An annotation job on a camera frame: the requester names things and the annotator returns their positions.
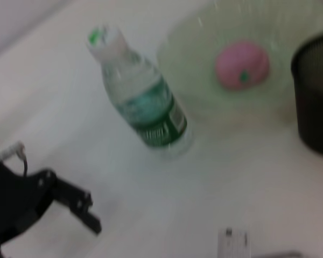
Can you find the clear green-label water bottle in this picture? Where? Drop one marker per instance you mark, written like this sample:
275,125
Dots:
145,107

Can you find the clear plastic ruler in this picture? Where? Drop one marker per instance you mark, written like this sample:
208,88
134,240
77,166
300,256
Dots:
232,244

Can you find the black mesh pen holder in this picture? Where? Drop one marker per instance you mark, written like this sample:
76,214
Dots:
317,94

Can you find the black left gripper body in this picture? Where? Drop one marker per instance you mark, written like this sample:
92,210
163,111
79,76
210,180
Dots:
13,199

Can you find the silver grey pen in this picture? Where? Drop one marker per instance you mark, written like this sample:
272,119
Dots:
280,254

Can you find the pink toy peach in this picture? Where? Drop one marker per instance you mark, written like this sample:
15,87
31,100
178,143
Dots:
242,65

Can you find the green glass fruit bowl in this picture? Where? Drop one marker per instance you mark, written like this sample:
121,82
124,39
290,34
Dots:
199,80

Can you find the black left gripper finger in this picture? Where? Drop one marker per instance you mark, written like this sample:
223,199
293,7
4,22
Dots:
75,200

